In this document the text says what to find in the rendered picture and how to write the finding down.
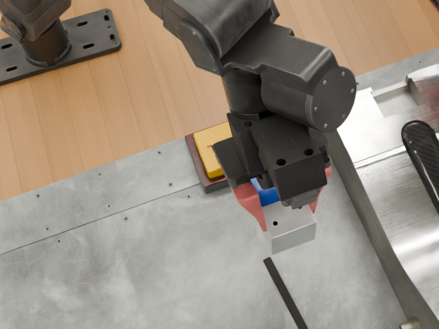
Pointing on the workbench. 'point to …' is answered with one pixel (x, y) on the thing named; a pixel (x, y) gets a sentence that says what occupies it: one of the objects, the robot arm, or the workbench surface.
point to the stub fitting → (411, 324)
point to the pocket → (398, 98)
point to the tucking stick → (285, 294)
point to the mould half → (394, 194)
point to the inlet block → (284, 221)
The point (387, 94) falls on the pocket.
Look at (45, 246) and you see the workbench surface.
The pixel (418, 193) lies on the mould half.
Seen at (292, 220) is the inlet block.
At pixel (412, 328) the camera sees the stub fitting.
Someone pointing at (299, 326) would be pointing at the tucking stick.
